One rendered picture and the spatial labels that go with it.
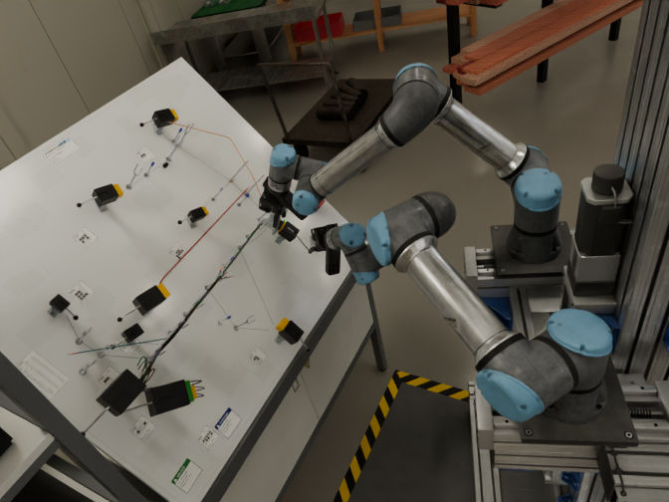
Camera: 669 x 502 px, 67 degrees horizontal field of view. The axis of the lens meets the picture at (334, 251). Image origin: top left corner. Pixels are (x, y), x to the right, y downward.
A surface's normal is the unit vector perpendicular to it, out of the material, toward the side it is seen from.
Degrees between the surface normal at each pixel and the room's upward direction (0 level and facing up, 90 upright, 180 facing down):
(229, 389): 50
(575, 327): 8
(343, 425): 0
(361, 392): 0
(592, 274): 90
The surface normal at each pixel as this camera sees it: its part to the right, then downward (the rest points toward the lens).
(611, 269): -0.14, 0.66
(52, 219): 0.55, -0.35
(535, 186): -0.20, -0.66
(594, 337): -0.07, -0.80
